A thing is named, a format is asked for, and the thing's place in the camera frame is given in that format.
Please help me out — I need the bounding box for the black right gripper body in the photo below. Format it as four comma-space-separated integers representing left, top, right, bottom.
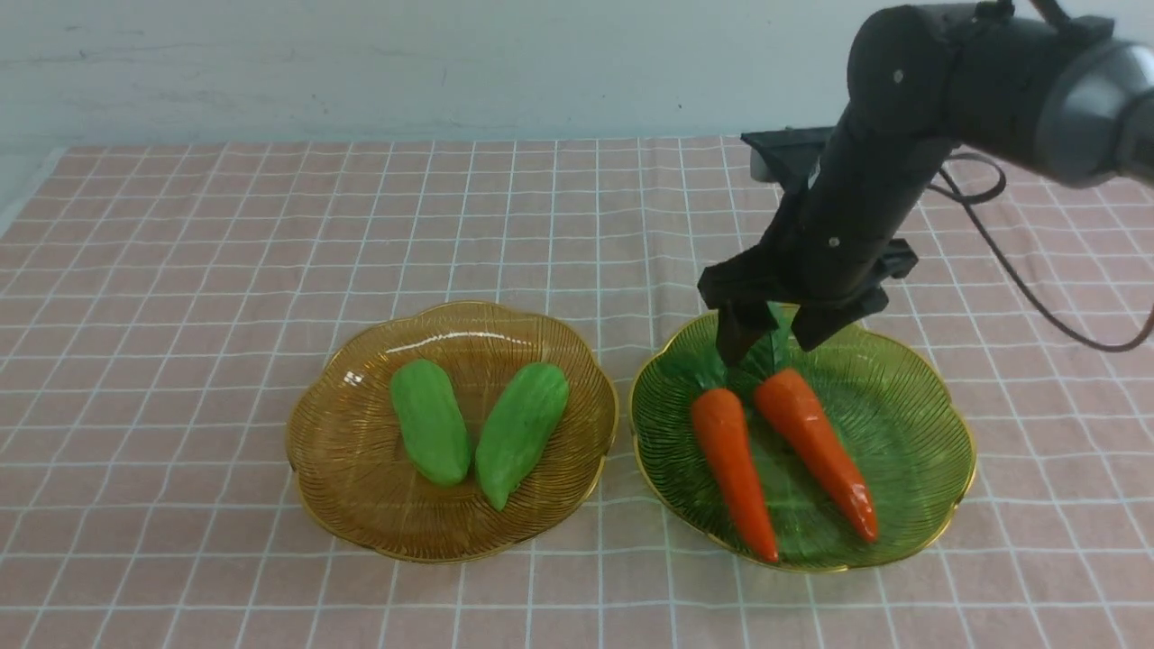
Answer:
698, 135, 920, 311

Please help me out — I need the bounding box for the amber plastic plate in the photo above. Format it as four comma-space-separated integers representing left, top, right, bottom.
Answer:
286, 301, 619, 564

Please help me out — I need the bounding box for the black right camera cable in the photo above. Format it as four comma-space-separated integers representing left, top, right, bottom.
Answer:
926, 151, 1154, 353

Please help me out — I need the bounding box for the green plastic plate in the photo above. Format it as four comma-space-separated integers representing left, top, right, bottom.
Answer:
629, 306, 976, 572

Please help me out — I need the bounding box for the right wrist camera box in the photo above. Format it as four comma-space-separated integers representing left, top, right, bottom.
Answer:
739, 126, 834, 192

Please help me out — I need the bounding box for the green cucumber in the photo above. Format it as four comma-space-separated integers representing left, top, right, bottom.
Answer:
389, 359, 472, 488
474, 361, 570, 512

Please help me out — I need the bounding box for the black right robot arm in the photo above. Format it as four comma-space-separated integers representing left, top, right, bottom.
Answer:
698, 1, 1153, 367

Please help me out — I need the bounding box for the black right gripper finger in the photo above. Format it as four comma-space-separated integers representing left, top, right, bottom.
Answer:
790, 301, 877, 351
717, 305, 774, 367

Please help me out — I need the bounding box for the orange carrot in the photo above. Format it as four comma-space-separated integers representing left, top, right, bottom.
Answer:
669, 353, 779, 564
754, 325, 879, 544

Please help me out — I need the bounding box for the pink checkered tablecloth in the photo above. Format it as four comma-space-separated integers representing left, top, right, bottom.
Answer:
1, 137, 1151, 648

